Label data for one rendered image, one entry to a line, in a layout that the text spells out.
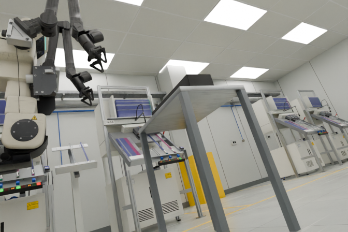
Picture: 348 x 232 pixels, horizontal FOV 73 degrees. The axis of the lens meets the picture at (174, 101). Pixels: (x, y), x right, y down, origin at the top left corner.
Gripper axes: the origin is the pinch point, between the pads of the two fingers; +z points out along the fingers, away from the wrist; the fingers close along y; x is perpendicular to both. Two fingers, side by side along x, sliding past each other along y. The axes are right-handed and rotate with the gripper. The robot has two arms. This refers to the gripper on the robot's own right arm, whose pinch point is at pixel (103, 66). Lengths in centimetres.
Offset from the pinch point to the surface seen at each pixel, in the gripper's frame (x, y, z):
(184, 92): -21.1, -13.1, 36.2
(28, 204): 58, 160, 20
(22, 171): 49, 139, -4
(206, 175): -2, -13, 73
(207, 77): -48, -7, 35
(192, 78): -37.6, -6.7, 30.9
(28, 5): -56, 168, -198
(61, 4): -91, 157, -180
